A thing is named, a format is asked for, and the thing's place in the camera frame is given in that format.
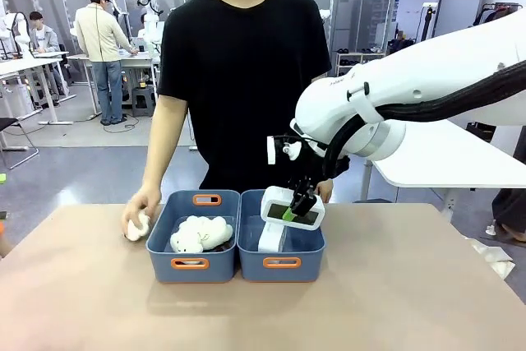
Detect person's right hand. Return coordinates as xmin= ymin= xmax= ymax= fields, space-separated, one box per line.
xmin=122 ymin=186 xmax=164 ymax=241

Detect small white plush toy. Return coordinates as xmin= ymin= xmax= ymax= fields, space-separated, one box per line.
xmin=124 ymin=210 xmax=152 ymax=242

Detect black trolley cart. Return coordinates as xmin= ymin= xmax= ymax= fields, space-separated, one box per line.
xmin=465 ymin=120 xmax=499 ymax=143

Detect large white plush toy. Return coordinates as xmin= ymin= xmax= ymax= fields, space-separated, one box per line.
xmin=169 ymin=215 xmax=235 ymax=255

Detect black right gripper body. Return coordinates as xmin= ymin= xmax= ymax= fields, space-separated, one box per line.
xmin=283 ymin=133 xmax=352 ymax=196

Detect person's right forearm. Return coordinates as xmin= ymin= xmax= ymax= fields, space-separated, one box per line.
xmin=141 ymin=93 xmax=191 ymax=200

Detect coat rack with coats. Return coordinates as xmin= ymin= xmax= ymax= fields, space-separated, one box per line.
xmin=472 ymin=2 xmax=525 ymax=28

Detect black right arm cable sleeve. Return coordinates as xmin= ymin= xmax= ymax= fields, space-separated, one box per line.
xmin=320 ymin=60 xmax=526 ymax=182

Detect white desk with equipment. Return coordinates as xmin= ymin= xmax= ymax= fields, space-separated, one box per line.
xmin=67 ymin=51 xmax=162 ymax=117

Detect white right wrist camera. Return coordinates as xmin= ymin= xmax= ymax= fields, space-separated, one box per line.
xmin=265 ymin=134 xmax=304 ymax=166

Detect white crumpled cloth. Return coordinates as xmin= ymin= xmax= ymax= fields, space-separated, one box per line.
xmin=459 ymin=234 xmax=517 ymax=281

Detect large white table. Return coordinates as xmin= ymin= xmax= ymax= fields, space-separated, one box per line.
xmin=361 ymin=118 xmax=526 ymax=213

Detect white shoe rack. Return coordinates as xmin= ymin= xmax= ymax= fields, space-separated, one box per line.
xmin=334 ymin=51 xmax=388 ymax=77

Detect blue basket orange handles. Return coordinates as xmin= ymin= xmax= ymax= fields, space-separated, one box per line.
xmin=145 ymin=189 xmax=242 ymax=284
xmin=237 ymin=188 xmax=327 ymax=284

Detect black step stool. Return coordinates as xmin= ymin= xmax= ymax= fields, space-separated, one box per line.
xmin=131 ymin=86 xmax=157 ymax=118

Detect person in grey jacket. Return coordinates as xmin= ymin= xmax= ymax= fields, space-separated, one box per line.
xmin=28 ymin=10 xmax=62 ymax=54

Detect black bags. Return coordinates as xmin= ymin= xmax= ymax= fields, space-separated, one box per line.
xmin=387 ymin=37 xmax=417 ymax=57

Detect man in cream jacket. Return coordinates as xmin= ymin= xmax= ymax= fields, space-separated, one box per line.
xmin=73 ymin=0 xmax=140 ymax=127

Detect bystander in dark trousers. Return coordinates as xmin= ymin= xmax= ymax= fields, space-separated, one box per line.
xmin=490 ymin=123 xmax=526 ymax=244

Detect person in black t-shirt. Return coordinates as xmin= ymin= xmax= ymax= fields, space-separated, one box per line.
xmin=156 ymin=0 xmax=333 ymax=192

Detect black tripod stand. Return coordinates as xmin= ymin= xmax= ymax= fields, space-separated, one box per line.
xmin=413 ymin=2 xmax=437 ymax=43

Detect person's left hand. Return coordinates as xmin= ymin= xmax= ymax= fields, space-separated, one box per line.
xmin=316 ymin=178 xmax=335 ymax=205

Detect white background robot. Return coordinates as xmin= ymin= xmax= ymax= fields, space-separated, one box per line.
xmin=130 ymin=0 xmax=166 ymax=57

